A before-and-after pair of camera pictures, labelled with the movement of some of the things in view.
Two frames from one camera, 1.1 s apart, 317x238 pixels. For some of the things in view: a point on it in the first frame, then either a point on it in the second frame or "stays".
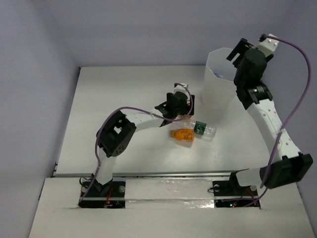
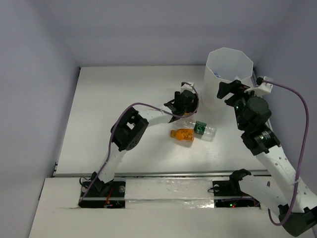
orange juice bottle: [184, 134] stays
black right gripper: [242, 48] -> [236, 86]
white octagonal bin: [219, 88] stays
